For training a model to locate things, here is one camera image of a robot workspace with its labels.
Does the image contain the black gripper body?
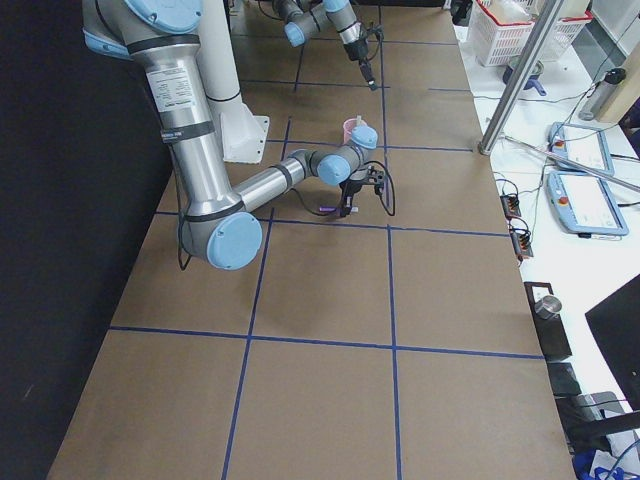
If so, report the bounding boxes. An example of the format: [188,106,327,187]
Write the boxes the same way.
[344,37,369,64]
[339,169,369,200]

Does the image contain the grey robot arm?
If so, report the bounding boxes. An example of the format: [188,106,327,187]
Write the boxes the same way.
[271,0,384,91]
[82,1,378,270]

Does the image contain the pink mesh pen holder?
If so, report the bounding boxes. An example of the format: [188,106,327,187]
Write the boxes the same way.
[343,117,367,144]

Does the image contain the red white plastic basket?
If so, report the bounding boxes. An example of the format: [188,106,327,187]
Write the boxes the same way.
[467,1,593,67]

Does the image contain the upper black power strip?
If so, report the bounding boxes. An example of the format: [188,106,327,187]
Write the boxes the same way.
[500,195,521,219]

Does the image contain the black power strip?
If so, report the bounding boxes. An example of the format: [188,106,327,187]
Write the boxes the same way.
[500,195,521,219]
[509,227,534,261]

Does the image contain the blue frying pan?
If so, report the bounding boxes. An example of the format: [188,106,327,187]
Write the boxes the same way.
[502,55,549,96]

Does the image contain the lower black power strip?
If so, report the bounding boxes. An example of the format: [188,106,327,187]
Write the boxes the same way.
[509,227,534,261]

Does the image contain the steel cup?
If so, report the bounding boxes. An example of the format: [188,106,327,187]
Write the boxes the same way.
[534,295,562,320]

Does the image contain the upper blue teach pendant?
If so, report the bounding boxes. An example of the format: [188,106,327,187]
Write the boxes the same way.
[548,122,615,175]

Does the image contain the blue teach pendant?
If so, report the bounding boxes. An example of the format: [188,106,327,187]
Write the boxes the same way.
[546,171,629,238]
[548,122,615,175]

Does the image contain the lower blue teach pendant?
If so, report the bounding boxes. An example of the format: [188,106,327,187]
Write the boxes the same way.
[546,171,629,238]

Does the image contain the grey water bottle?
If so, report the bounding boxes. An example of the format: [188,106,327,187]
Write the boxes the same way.
[578,67,627,121]

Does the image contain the black box under cup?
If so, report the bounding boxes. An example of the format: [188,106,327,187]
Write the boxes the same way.
[524,282,572,362]

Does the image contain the black monitor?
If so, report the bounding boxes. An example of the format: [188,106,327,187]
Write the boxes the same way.
[585,280,640,410]

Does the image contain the black desk items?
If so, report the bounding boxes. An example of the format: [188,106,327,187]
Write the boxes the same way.
[547,362,639,454]

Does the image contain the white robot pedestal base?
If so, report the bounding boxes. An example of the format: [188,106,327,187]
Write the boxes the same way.
[197,0,270,164]

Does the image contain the aluminium frame post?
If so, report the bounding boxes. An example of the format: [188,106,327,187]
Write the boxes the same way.
[478,0,566,156]

